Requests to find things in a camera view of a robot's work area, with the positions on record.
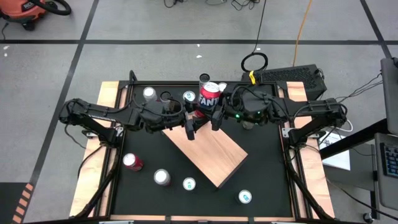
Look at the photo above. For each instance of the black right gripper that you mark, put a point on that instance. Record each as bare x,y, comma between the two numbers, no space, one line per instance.
233,102

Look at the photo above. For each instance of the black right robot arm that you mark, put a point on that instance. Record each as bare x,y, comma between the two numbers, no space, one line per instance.
311,105

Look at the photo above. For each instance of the black computer case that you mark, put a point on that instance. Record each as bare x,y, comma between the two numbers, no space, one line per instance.
292,74

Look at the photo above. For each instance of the black caster wheel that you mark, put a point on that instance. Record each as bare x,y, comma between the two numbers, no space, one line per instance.
368,217

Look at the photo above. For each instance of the tall silver can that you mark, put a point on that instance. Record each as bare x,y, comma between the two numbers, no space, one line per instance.
248,126

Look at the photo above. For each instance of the black keyboard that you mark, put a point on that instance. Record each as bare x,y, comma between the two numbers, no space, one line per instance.
391,160

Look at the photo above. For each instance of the white paper sheet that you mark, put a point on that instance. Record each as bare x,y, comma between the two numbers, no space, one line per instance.
339,158

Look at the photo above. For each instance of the orange shop vacuum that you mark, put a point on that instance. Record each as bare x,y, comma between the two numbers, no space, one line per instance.
18,9

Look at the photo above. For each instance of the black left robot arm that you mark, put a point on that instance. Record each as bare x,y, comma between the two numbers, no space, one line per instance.
102,113

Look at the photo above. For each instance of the red soda can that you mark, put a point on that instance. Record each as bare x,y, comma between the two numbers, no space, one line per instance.
130,160

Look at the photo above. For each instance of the grey desk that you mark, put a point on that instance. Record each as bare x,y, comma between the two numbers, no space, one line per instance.
387,193

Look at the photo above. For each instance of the black aluminium table frame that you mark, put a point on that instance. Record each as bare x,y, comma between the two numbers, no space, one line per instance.
104,185

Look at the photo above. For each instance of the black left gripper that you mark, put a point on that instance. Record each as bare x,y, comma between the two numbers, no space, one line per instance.
164,116

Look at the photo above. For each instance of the silver can with dark top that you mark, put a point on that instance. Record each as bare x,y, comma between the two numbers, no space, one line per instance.
165,96

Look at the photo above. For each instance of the wooden shelf with black frame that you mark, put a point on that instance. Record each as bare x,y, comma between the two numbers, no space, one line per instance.
214,152

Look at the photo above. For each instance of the grey computer monitor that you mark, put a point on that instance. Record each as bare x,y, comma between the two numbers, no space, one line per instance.
391,93

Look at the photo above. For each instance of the silver blue slim can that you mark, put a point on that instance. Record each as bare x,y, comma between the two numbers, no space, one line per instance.
189,96
245,196
189,184

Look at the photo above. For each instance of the black metal beam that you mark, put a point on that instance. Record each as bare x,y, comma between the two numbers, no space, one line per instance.
357,139

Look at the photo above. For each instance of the white Celsius can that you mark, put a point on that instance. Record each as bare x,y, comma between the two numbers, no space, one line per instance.
204,77

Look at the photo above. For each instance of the pink and white can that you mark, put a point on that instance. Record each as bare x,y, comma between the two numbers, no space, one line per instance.
149,92
161,176
222,86

